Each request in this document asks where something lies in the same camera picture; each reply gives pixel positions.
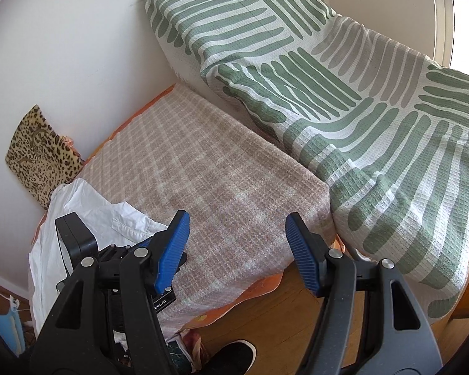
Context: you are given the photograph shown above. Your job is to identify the pink plaid bed blanket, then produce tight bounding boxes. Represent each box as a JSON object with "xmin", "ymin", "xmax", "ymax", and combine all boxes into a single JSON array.
[{"xmin": 80, "ymin": 85, "xmax": 335, "ymax": 336}]

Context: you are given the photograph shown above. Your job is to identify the white long-sleeve shirt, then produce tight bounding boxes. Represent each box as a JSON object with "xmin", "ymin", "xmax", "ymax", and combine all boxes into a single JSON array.
[{"xmin": 28, "ymin": 179, "xmax": 167, "ymax": 335}]

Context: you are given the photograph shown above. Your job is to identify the light blue chair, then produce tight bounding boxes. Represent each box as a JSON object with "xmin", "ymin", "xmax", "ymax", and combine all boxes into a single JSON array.
[{"xmin": 0, "ymin": 306, "xmax": 26, "ymax": 356}]

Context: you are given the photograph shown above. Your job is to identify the black shoe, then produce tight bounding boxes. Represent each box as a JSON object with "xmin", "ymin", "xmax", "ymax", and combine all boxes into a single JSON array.
[{"xmin": 201, "ymin": 339, "xmax": 257, "ymax": 375}]

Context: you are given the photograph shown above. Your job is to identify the green striped white blanket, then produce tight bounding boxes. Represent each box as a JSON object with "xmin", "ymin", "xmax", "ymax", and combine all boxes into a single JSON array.
[{"xmin": 144, "ymin": 0, "xmax": 469, "ymax": 322}]

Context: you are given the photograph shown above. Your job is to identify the leopard print cushion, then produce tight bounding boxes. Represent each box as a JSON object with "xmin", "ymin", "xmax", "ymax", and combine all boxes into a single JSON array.
[{"xmin": 5, "ymin": 105, "xmax": 84, "ymax": 210}]

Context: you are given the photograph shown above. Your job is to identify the white clip-on desk lamp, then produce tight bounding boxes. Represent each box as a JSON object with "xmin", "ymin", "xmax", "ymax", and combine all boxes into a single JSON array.
[{"xmin": 9, "ymin": 295, "xmax": 20, "ymax": 313}]

